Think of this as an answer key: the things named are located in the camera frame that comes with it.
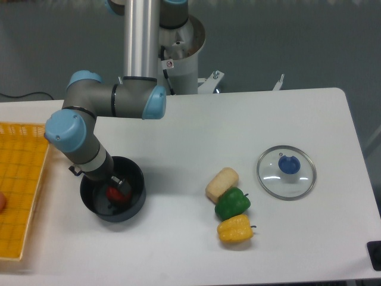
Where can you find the white clamp bracket right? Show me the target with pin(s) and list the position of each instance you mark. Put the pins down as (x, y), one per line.
(279, 83)

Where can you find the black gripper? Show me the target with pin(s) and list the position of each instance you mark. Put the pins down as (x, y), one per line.
(101, 172)

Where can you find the red bell pepper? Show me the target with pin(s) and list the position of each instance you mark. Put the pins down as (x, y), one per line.
(117, 199)

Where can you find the beige bread loaf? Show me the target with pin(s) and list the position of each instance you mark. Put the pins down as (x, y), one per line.
(221, 183)

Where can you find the dark pot with blue handle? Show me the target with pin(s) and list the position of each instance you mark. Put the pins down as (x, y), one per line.
(93, 194)

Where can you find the yellow plastic basket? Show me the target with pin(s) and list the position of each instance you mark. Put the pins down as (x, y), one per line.
(24, 150)

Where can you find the orange object in basket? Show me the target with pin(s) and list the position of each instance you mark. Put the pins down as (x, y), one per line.
(3, 201)

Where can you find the green bell pepper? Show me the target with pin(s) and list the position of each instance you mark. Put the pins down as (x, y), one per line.
(232, 203)

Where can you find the yellow bell pepper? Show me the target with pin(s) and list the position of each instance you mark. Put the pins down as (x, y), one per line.
(237, 229)

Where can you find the glass lid with blue knob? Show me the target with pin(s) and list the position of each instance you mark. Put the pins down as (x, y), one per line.
(286, 172)

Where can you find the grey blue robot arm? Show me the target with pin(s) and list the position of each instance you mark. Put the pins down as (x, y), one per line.
(137, 95)

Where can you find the black device at table corner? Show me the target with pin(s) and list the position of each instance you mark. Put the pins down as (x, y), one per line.
(374, 251)

